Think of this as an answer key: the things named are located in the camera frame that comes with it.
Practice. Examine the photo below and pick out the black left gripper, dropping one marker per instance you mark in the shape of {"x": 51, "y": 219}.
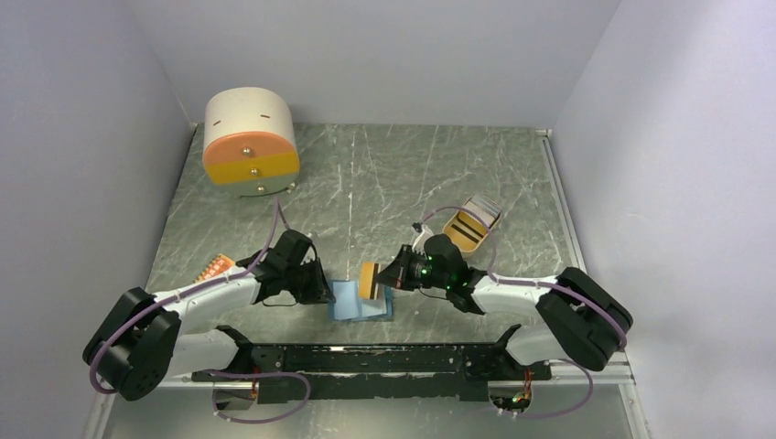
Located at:
{"x": 319, "y": 292}

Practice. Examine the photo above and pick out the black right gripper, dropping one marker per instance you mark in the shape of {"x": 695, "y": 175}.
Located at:
{"x": 397, "y": 272}

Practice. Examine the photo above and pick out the blue leather card holder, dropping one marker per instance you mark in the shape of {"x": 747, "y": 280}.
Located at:
{"x": 348, "y": 306}

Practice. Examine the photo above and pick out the stack of credit cards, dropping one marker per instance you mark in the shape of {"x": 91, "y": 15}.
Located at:
{"x": 478, "y": 216}

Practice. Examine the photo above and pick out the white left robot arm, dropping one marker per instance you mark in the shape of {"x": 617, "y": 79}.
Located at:
{"x": 146, "y": 338}

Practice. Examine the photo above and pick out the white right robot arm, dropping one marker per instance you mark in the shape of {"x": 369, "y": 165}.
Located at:
{"x": 577, "y": 319}

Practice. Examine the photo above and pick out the beige oval card tray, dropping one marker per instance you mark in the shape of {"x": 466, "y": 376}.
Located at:
{"x": 465, "y": 244}

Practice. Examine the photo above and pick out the orange patterned card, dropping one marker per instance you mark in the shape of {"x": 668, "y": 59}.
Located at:
{"x": 219, "y": 265}

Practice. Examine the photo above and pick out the cream drawer box orange front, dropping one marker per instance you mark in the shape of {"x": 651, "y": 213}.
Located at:
{"x": 249, "y": 144}

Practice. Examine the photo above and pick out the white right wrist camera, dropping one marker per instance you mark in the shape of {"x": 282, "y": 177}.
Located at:
{"x": 423, "y": 233}

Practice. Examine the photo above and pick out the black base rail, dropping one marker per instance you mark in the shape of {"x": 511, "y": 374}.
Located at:
{"x": 352, "y": 372}

